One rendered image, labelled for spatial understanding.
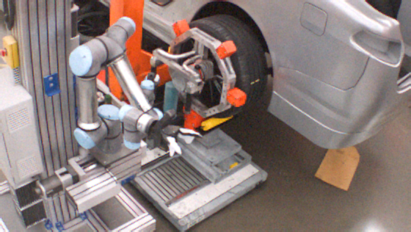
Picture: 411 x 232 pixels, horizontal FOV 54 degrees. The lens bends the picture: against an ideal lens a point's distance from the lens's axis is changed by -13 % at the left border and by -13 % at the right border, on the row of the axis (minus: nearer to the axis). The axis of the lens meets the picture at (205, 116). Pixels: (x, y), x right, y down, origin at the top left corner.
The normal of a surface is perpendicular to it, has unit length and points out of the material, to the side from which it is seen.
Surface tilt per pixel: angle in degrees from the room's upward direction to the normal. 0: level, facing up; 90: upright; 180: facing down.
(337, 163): 2
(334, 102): 90
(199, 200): 0
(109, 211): 0
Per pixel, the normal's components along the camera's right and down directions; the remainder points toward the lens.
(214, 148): 0.11, -0.79
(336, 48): -0.73, 0.35
